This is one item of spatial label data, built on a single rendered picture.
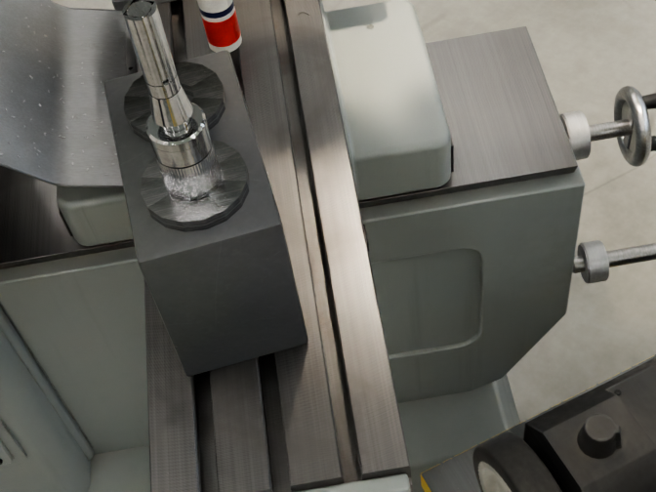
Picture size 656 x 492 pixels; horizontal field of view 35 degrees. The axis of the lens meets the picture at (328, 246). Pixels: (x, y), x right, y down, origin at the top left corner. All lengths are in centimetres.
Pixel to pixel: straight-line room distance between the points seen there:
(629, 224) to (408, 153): 104
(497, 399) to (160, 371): 88
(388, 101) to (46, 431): 73
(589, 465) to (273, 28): 64
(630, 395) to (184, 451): 62
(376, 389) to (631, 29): 182
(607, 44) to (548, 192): 127
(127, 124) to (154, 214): 12
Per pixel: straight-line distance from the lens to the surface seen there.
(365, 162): 128
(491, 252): 146
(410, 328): 160
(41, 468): 173
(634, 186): 232
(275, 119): 118
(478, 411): 177
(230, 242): 84
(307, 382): 97
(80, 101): 135
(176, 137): 81
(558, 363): 205
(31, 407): 160
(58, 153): 128
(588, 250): 154
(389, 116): 131
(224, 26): 124
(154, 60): 76
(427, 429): 176
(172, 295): 88
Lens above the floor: 177
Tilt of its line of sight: 53 degrees down
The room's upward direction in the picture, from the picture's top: 10 degrees counter-clockwise
